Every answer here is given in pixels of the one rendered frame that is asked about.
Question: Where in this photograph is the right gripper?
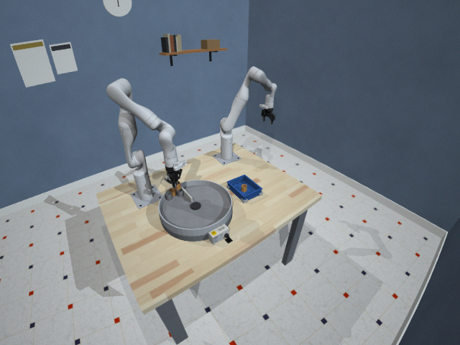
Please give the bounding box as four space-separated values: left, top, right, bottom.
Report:
164 166 183 188

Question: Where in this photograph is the blue open-top crate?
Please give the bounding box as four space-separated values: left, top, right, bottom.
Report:
227 175 262 201

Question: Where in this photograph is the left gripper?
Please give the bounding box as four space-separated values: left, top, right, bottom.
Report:
261 108 275 124

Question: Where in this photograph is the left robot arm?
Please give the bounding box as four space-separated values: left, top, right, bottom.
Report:
220 66 277 160

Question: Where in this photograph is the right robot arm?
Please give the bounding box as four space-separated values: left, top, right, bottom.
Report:
106 78 187 201

